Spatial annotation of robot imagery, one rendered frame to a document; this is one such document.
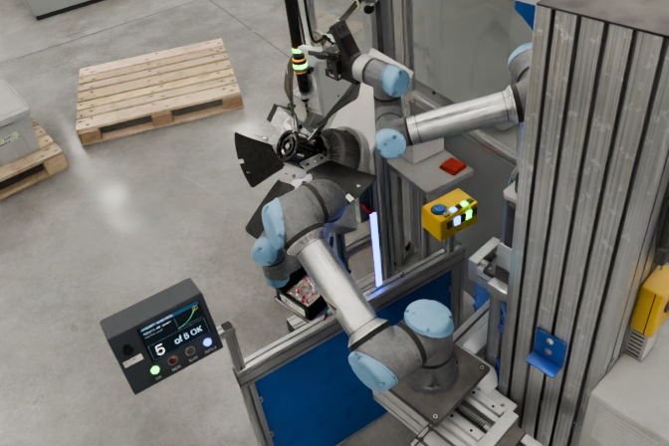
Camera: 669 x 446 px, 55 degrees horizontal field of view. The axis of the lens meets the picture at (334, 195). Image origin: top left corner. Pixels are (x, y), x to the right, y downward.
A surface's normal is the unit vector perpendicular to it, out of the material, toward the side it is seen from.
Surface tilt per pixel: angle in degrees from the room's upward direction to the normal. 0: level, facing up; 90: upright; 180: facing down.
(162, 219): 0
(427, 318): 8
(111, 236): 0
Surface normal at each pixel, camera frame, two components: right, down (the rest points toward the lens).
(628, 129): -0.72, 0.50
